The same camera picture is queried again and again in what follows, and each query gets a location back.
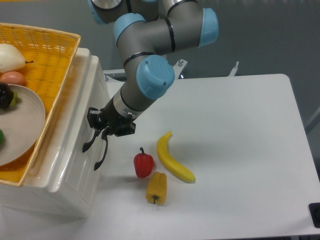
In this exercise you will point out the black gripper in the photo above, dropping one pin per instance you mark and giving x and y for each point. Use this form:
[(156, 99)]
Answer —
[(110, 122)]

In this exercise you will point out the white top drawer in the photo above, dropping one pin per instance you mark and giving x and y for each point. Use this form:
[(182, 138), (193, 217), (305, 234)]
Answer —
[(74, 176)]

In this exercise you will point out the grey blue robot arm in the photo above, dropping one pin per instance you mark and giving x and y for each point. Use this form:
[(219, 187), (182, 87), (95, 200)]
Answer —
[(143, 39)]

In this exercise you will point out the white drawer cabinet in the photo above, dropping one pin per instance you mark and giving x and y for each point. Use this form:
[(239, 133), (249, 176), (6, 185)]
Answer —
[(35, 194)]

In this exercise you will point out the red bell pepper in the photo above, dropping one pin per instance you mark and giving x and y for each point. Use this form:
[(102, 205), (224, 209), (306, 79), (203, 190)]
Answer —
[(143, 164)]

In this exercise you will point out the yellow banana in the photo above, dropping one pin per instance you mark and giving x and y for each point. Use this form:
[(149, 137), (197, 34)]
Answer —
[(170, 163)]

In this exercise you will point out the grey round plate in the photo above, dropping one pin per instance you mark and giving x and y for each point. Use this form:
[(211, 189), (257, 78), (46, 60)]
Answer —
[(21, 124)]

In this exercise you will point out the yellow bell pepper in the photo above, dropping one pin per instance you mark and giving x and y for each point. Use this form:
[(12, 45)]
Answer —
[(156, 191)]

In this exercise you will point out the yellow woven basket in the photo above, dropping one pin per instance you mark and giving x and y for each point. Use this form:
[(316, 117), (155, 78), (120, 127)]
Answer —
[(52, 52)]

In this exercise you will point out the green pepper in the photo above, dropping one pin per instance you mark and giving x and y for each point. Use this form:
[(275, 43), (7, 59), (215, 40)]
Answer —
[(2, 138)]

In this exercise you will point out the dark purple eggplant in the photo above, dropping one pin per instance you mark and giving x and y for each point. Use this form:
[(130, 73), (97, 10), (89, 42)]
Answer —
[(8, 97)]

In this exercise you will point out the pink peach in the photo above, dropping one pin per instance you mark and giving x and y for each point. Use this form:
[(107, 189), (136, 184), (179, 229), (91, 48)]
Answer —
[(14, 78)]

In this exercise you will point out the white pear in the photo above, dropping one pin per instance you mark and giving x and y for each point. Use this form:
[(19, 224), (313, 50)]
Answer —
[(11, 58)]

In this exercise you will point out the black corner object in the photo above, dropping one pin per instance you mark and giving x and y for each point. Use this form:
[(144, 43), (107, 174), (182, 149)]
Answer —
[(314, 209)]

